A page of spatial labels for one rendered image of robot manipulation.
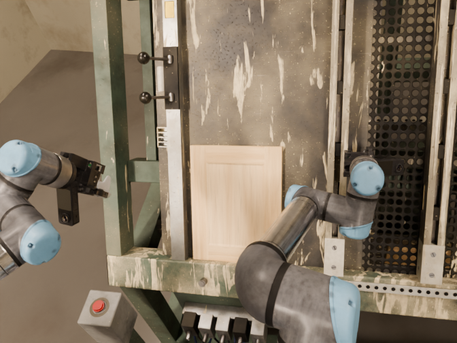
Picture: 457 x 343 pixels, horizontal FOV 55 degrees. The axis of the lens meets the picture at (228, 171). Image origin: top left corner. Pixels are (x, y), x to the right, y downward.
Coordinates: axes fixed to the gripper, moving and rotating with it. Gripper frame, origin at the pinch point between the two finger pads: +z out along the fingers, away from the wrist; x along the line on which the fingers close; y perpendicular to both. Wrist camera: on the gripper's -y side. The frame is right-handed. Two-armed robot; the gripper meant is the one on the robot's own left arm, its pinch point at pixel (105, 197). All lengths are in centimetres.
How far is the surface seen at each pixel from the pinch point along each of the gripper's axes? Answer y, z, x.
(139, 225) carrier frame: -5, 61, 21
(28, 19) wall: 161, 197, 267
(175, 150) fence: 21.5, 27.8, -3.1
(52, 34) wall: 158, 218, 255
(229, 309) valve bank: -27, 55, -26
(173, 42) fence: 54, 14, 0
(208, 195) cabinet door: 9.7, 36.9, -15.0
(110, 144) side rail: 19.3, 24.5, 20.0
